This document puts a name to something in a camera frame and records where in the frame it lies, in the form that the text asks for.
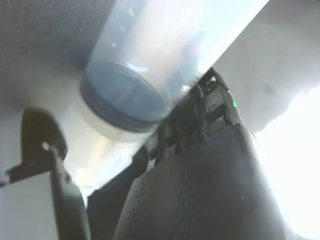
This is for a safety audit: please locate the large clear plastic syringe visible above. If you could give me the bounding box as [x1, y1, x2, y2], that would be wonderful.
[51, 0, 270, 190]

